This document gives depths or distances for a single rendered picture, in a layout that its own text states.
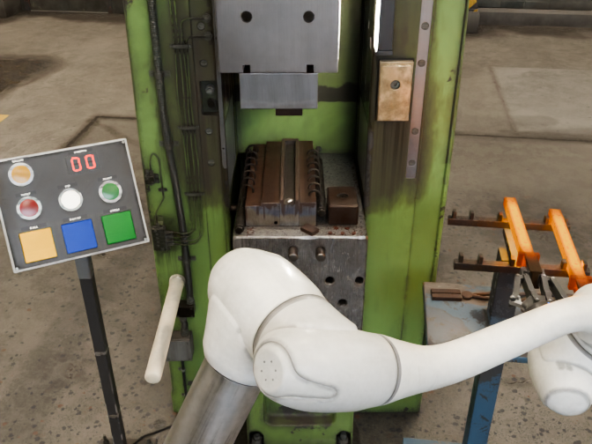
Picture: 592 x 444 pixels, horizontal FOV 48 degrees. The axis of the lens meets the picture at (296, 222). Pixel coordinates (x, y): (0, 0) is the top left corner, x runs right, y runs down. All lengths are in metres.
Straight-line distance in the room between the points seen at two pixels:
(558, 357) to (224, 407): 0.59
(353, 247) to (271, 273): 0.95
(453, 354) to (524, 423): 1.69
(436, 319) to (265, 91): 0.76
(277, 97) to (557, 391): 0.97
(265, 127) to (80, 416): 1.28
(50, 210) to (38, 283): 1.70
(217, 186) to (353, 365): 1.24
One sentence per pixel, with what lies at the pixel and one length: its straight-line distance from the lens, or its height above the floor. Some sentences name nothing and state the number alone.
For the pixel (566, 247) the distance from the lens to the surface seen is 1.76.
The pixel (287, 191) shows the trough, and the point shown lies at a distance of 1.94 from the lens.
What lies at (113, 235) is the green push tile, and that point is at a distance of 1.78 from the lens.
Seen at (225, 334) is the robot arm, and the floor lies 1.28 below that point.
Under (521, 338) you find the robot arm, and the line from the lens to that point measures 1.08.
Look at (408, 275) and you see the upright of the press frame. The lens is 2.22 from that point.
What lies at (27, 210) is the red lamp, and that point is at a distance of 1.77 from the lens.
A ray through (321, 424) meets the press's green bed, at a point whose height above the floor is 0.15.
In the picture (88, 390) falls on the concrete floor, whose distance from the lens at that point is 2.81.
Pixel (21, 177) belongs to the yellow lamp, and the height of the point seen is 1.16.
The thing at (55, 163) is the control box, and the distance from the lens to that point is 1.79.
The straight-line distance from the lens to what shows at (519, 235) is 1.69.
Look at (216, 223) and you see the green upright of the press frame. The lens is 2.09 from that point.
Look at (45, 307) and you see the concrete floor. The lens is 3.28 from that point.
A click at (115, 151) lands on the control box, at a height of 1.17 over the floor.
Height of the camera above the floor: 1.91
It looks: 31 degrees down
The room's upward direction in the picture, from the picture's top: straight up
